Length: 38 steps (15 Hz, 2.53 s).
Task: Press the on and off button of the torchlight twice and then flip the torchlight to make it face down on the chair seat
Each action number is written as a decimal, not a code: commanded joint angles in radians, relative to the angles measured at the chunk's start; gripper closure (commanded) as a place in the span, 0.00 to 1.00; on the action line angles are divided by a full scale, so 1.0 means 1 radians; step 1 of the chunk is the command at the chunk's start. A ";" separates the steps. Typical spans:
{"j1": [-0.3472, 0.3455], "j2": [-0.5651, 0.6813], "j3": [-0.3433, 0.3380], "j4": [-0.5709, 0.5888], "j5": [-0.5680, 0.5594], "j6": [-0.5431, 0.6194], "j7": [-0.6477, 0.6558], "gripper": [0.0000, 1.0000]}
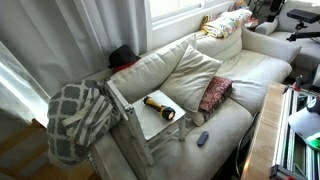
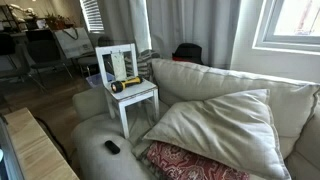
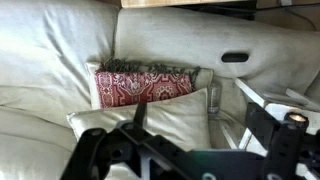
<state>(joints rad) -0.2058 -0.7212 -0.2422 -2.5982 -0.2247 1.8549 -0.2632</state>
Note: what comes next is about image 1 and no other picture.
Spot black camera on stand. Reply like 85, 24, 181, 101
285, 8, 320, 43

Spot white curtain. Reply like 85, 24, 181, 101
0, 0, 149, 128

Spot grey armchair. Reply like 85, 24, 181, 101
254, 0, 320, 73

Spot grey white striped cloth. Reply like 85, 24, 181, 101
61, 87, 114, 148

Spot black floor cable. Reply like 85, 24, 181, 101
234, 111, 261, 178

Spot light wooden table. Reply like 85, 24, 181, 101
240, 81, 288, 180

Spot beige fabric sofa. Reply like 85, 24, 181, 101
84, 25, 303, 180

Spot yellow and black torchlight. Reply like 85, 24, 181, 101
143, 95, 177, 121

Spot black hat with red band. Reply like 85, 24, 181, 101
107, 44, 142, 73

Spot small white wooden chair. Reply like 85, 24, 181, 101
105, 79, 188, 168

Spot aluminium frame rack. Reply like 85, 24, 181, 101
269, 84, 320, 180

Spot grey white patterned blanket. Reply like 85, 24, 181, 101
46, 79, 123, 168

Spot beige throw pillow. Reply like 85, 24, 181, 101
159, 44, 223, 114

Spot wooden steps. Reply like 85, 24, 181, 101
0, 118, 96, 180

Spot black remote control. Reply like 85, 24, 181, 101
196, 130, 210, 147

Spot white paper roll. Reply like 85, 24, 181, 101
288, 107, 320, 139

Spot green object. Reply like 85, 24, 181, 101
305, 133, 320, 151

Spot white window frame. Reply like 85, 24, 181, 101
143, 0, 234, 51

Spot red patterned cushion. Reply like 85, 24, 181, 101
198, 76, 234, 114

